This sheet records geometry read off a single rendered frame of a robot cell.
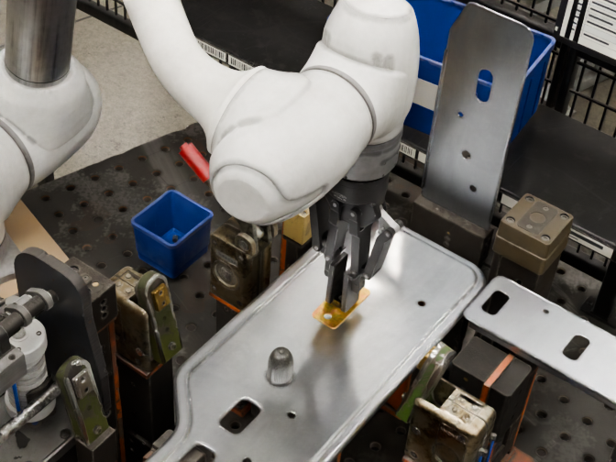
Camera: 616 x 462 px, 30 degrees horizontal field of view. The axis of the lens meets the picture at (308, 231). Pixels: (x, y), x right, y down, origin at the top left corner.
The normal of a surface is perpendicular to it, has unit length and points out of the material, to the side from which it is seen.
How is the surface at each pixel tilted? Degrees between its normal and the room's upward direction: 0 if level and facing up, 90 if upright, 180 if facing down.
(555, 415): 0
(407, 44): 74
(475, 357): 0
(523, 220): 0
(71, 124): 99
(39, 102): 61
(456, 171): 90
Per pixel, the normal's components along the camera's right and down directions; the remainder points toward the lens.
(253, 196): -0.40, 0.65
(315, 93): 0.20, -0.68
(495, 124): -0.60, 0.53
